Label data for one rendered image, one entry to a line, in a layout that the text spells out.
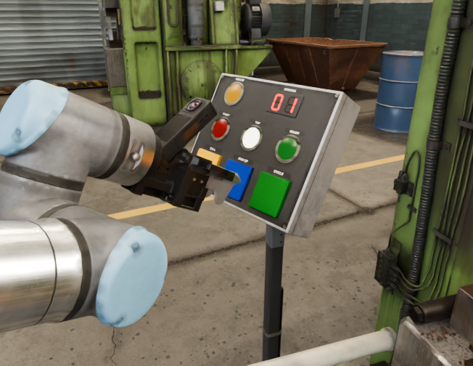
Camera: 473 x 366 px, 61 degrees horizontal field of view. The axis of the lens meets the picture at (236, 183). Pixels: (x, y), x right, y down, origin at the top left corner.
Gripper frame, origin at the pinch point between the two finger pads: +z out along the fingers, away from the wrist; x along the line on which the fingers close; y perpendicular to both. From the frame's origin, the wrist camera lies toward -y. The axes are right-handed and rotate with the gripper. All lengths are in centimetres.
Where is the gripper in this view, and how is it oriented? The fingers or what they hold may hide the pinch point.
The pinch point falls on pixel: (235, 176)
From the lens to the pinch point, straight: 70.9
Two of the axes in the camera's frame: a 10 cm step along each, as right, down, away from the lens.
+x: 6.8, 2.9, -6.7
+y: -3.7, 9.3, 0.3
